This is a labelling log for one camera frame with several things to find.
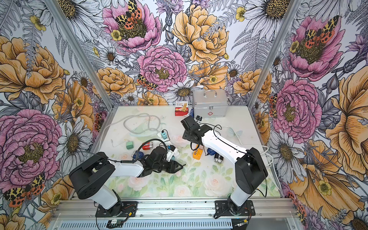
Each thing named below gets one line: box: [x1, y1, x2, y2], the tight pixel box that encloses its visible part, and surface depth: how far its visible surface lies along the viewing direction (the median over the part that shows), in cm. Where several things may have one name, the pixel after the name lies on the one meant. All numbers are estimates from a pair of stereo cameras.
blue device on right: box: [207, 147, 217, 156], surface depth 96 cm
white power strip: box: [157, 129, 180, 162], surface depth 83 cm
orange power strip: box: [192, 148, 204, 161], surface depth 94 cm
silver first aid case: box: [192, 89, 229, 118], surface depth 111 cm
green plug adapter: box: [126, 141, 134, 151], surface depth 99 cm
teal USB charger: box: [161, 130, 168, 140], surface depth 99 cm
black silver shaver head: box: [214, 152, 224, 164], surface depth 91 cm
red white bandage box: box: [174, 100, 189, 117], surface depth 118 cm
